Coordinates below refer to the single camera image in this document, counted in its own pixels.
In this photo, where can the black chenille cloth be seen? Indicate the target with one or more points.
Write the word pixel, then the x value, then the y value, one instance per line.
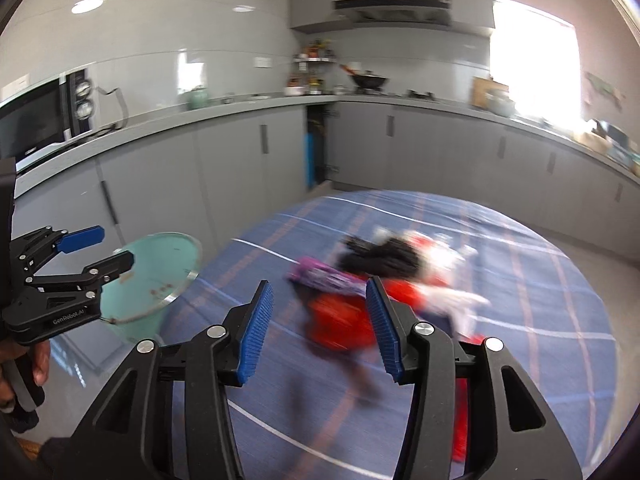
pixel 390 257

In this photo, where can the dish basket with kitchenware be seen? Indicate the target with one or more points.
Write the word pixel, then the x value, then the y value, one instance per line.
pixel 607 140

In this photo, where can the black range hood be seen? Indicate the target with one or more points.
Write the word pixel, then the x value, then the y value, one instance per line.
pixel 395 10

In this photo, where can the small white lidded jar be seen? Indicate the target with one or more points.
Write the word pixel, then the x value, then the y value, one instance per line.
pixel 339 89

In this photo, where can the teal metal bucket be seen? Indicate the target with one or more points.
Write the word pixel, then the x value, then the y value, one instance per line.
pixel 150 270

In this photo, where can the white black microwave oven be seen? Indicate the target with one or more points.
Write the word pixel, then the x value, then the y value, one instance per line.
pixel 30 120

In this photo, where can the metal mixing bowl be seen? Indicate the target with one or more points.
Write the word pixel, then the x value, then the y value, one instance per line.
pixel 500 104

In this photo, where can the purple wrapper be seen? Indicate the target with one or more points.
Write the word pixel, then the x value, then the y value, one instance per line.
pixel 325 275

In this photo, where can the gas stove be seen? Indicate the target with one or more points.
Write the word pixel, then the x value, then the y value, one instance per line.
pixel 400 95

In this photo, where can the blue plaid tablecloth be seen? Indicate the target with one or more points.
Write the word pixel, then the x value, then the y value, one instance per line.
pixel 525 285

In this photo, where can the white bowl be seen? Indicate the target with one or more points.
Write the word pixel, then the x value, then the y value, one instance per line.
pixel 293 91

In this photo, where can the white wall outlet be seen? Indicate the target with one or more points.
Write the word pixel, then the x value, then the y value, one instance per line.
pixel 263 63

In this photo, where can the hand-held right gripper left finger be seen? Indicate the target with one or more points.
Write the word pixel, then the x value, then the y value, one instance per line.
pixel 255 330

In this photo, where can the grey speckled kitchen countertop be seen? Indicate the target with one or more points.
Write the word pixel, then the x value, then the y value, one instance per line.
pixel 165 120

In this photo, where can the black wok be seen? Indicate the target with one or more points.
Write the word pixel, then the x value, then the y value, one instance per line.
pixel 367 80

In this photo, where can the wooden cutting board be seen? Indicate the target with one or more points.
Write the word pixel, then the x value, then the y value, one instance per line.
pixel 482 90

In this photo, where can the bright window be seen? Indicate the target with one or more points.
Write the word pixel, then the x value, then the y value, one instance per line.
pixel 535 60

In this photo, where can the person's left hand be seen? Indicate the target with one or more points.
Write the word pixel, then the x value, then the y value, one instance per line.
pixel 41 362

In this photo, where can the steel spice rack with bottles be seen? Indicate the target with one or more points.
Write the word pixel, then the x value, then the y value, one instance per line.
pixel 312 70

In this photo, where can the orange-red crinkled wrapper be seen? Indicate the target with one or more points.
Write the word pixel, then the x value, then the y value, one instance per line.
pixel 335 320

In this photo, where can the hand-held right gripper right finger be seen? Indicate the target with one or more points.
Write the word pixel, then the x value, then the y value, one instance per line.
pixel 385 330

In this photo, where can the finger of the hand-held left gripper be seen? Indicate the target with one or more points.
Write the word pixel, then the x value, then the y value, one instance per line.
pixel 112 264
pixel 82 238

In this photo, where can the grey base cabinets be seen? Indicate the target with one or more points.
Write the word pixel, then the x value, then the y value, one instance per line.
pixel 225 170

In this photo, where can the hanging wall cloths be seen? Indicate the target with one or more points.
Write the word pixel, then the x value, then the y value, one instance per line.
pixel 605 90

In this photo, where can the red net bag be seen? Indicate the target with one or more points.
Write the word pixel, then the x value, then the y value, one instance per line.
pixel 461 420

